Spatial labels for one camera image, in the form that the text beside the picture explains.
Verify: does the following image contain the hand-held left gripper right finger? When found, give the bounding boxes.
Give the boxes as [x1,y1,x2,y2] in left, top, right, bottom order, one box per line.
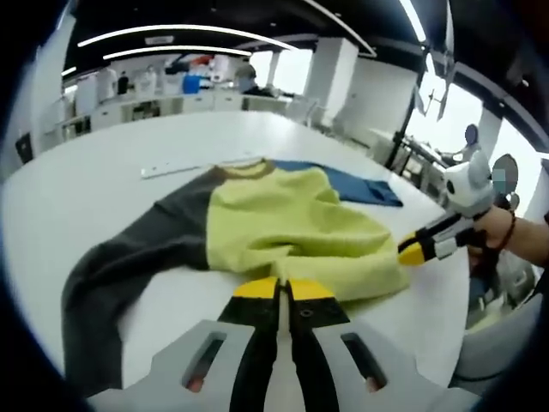
[286,277,480,412]

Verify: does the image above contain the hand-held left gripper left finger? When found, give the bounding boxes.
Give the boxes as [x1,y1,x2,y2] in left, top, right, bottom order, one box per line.
[87,276,284,412]

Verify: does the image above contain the yellow grey blue garment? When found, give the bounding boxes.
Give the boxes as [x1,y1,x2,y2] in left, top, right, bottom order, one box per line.
[61,157,413,412]

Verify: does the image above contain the person's right hand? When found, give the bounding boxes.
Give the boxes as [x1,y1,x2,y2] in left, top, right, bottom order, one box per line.
[469,204,516,258]

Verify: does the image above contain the person's blue jeans leg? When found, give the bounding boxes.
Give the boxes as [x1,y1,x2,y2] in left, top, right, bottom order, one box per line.
[468,272,497,312]

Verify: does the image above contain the tall light stand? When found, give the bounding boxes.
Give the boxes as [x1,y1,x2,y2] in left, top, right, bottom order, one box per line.
[413,0,456,122]

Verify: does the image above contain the white mesh office chair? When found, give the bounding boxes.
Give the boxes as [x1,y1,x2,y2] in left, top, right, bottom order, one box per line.
[448,257,544,387]

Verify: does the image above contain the white square pillar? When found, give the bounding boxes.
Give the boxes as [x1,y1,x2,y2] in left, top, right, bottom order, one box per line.
[25,16,78,151]
[304,37,359,126]

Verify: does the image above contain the long ceiling light strip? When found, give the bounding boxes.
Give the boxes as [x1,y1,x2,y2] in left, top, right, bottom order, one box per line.
[398,0,428,42]
[102,45,252,62]
[76,24,293,51]

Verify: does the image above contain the white counter cabinets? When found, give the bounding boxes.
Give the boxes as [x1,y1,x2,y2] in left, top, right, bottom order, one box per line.
[55,91,319,135]

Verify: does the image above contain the black rectangular object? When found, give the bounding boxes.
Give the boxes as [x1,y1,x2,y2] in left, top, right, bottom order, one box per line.
[15,132,33,165]

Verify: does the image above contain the red beaded bracelet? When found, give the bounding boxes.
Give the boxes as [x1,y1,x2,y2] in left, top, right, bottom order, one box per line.
[497,209,518,251]

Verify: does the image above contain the black frame desk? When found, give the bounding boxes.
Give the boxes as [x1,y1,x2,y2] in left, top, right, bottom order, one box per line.
[383,131,455,190]

